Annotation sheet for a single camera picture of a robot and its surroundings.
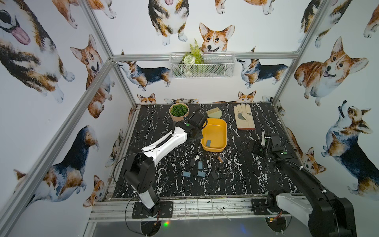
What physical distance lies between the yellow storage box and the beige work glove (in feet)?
0.36

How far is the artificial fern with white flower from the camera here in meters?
0.81

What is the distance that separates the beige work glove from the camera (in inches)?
42.8

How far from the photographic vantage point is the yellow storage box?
942 mm

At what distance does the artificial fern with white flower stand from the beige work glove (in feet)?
1.61
